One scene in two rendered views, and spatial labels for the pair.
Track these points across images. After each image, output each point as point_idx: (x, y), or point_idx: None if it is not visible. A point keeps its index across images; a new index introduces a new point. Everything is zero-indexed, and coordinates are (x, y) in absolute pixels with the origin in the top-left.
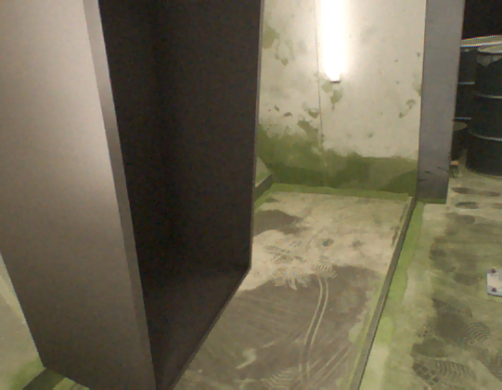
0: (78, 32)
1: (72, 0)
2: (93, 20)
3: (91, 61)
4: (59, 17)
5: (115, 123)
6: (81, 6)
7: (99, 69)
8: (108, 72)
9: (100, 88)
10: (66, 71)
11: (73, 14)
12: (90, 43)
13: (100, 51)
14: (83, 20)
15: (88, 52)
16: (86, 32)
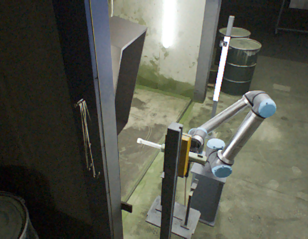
0: (113, 87)
1: (114, 84)
2: (116, 86)
3: (114, 91)
4: None
5: (114, 98)
6: (115, 85)
7: (115, 91)
8: (115, 91)
9: (114, 94)
10: None
11: (113, 85)
12: (115, 89)
13: (115, 89)
14: (115, 86)
15: (114, 90)
16: (115, 88)
